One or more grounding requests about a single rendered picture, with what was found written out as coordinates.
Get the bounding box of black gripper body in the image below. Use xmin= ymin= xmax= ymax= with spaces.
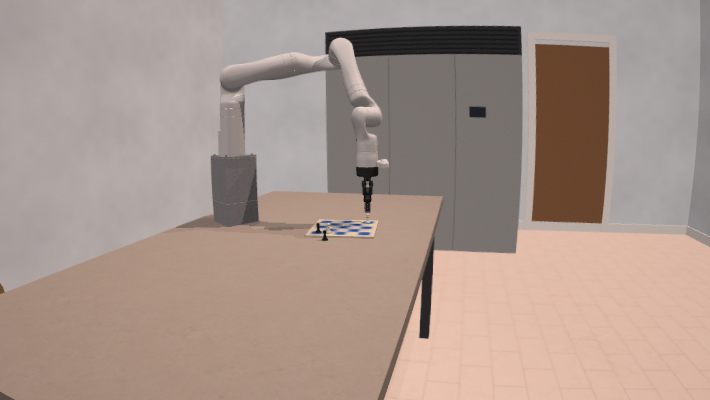
xmin=356 ymin=167 xmax=378 ymax=186

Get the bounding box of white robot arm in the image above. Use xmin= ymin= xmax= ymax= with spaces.
xmin=218 ymin=38 xmax=389 ymax=168

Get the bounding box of blue and cream checkered board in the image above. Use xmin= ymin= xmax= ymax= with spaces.
xmin=305 ymin=219 xmax=379 ymax=239

